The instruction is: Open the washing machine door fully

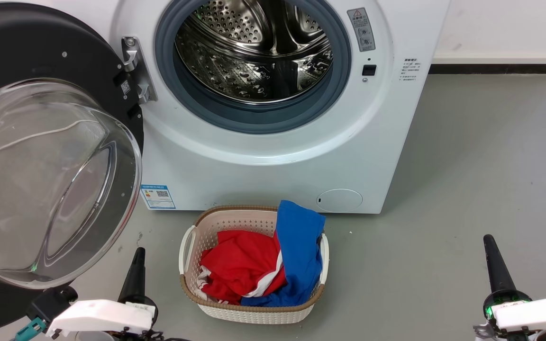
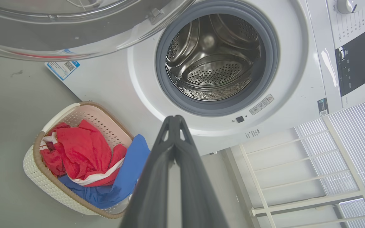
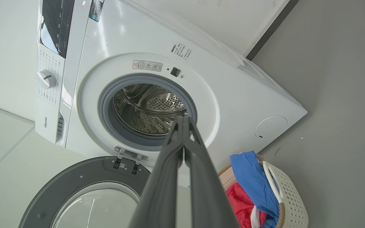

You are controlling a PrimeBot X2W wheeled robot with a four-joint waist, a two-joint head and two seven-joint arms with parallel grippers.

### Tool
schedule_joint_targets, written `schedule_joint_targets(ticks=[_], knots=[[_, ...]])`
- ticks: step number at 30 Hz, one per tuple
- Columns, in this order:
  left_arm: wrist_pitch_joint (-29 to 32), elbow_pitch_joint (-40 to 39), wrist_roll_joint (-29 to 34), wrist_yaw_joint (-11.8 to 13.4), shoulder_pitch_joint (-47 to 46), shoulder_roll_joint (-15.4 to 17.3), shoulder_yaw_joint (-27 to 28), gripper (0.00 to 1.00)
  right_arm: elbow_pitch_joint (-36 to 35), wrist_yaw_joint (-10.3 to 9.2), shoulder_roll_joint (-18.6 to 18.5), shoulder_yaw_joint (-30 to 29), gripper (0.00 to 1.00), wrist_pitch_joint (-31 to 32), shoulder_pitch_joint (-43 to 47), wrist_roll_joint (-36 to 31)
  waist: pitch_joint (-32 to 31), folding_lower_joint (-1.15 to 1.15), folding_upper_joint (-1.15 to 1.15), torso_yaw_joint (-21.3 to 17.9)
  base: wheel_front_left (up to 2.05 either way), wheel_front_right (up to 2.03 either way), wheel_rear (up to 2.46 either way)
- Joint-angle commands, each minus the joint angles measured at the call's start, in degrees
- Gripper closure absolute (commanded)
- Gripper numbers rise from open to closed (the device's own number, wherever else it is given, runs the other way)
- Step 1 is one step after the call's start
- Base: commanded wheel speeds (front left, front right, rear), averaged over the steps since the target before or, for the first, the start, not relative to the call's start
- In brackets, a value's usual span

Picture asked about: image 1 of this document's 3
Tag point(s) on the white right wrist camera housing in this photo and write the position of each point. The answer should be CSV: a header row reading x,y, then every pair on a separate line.
x,y
538,313

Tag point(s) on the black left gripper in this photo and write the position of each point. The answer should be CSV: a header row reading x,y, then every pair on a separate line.
x,y
152,303

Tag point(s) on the round white filter cover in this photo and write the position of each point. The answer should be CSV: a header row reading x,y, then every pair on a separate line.
x,y
339,201

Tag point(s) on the beige plastic laundry basket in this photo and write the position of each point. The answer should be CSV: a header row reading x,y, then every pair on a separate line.
x,y
254,315

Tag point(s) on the blue energy label sticker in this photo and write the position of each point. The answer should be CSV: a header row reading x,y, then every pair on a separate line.
x,y
158,197

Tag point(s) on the red garment with white trim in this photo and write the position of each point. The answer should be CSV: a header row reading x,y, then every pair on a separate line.
x,y
240,265

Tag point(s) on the white front-load washing machine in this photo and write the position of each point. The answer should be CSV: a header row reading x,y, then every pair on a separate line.
x,y
263,184

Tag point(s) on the black connector box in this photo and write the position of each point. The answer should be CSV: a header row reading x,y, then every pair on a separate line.
x,y
50,303

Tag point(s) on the blue garment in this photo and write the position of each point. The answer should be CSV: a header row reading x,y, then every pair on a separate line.
x,y
299,237

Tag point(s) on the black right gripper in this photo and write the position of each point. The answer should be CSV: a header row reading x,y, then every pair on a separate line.
x,y
505,296

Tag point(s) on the black baseboard strip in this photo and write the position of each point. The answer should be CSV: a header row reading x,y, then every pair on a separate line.
x,y
495,68

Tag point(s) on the metal door hinge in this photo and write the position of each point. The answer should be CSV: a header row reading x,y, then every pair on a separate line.
x,y
135,66

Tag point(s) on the black round glass washer door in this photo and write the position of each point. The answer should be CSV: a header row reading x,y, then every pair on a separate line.
x,y
40,52

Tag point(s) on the grey warning sticker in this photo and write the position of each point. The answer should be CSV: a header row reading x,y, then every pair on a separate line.
x,y
361,28

